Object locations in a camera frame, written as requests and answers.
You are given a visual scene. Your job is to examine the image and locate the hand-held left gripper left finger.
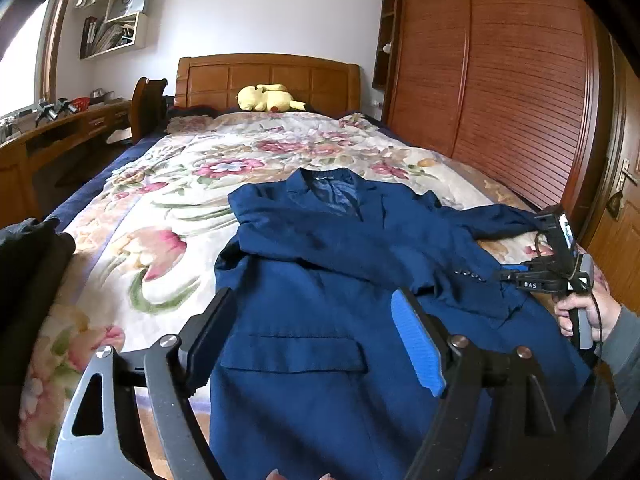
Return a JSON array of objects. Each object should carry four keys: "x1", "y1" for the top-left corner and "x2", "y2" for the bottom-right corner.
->
[{"x1": 50, "y1": 287, "x2": 238, "y2": 480}]

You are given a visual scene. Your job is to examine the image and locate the floral blanket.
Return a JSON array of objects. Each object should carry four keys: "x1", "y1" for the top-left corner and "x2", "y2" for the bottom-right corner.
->
[{"x1": 17, "y1": 112, "x2": 551, "y2": 466}]

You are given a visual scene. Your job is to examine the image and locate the wooden bed headboard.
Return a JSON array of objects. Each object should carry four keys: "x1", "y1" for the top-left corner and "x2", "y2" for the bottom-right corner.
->
[{"x1": 175, "y1": 53, "x2": 362, "y2": 113}]

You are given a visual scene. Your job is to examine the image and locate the dark cloth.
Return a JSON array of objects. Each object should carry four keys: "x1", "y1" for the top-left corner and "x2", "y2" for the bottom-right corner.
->
[{"x1": 0, "y1": 217, "x2": 76, "y2": 391}]

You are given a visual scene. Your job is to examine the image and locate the person's right forearm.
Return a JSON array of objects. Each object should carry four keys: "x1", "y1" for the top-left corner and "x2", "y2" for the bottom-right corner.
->
[{"x1": 597, "y1": 305, "x2": 640, "y2": 441}]

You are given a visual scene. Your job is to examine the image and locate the person's right hand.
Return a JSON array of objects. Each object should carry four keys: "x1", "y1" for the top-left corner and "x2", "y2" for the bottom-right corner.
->
[{"x1": 555, "y1": 287, "x2": 623, "y2": 343}]

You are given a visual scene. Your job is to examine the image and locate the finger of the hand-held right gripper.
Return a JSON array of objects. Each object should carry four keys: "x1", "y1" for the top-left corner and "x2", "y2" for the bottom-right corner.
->
[{"x1": 495, "y1": 264, "x2": 531, "y2": 283}]

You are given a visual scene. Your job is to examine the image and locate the brass door handle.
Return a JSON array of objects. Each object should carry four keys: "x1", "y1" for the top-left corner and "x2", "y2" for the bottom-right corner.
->
[{"x1": 611, "y1": 159, "x2": 639, "y2": 197}]

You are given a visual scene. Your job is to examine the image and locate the blue suit jacket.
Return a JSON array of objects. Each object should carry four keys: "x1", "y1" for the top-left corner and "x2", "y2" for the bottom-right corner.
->
[{"x1": 207, "y1": 167, "x2": 596, "y2": 480}]

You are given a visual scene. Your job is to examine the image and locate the white wall shelf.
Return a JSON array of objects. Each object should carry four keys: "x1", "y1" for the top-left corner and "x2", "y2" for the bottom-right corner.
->
[{"x1": 75, "y1": 0, "x2": 161, "y2": 61}]

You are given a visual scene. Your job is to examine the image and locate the black gadgets on desk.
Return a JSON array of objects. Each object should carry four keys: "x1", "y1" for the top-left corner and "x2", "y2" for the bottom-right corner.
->
[{"x1": 34, "y1": 97, "x2": 81, "y2": 127}]

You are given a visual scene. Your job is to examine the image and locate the wooden slatted wardrobe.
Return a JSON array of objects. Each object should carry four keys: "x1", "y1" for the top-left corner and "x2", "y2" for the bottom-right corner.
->
[{"x1": 372, "y1": 0, "x2": 608, "y2": 211}]

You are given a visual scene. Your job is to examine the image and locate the wooden desk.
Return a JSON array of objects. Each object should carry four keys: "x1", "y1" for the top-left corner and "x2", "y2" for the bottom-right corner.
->
[{"x1": 0, "y1": 99, "x2": 133, "y2": 221}]

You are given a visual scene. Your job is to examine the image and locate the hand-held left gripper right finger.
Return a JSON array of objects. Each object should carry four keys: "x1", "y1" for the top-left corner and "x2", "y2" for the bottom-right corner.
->
[{"x1": 390, "y1": 287, "x2": 576, "y2": 480}]

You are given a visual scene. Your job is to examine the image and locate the books on shelf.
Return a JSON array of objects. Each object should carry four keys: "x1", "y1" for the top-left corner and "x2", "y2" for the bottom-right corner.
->
[{"x1": 80, "y1": 0, "x2": 138, "y2": 56}]

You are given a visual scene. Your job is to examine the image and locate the yellow plush toy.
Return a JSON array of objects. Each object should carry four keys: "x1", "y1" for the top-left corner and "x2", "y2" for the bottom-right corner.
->
[{"x1": 236, "y1": 82, "x2": 307, "y2": 113}]

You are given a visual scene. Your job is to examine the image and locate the wooden chair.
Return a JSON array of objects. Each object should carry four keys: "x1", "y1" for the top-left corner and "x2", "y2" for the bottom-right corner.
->
[{"x1": 131, "y1": 76, "x2": 168, "y2": 143}]

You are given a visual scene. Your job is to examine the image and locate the window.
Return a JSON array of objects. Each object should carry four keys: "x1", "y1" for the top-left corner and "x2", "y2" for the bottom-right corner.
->
[{"x1": 0, "y1": 0, "x2": 63, "y2": 118}]

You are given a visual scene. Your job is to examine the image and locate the wooden door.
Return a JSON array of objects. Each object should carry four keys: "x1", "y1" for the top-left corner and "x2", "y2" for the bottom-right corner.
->
[{"x1": 580, "y1": 35, "x2": 640, "y2": 281}]

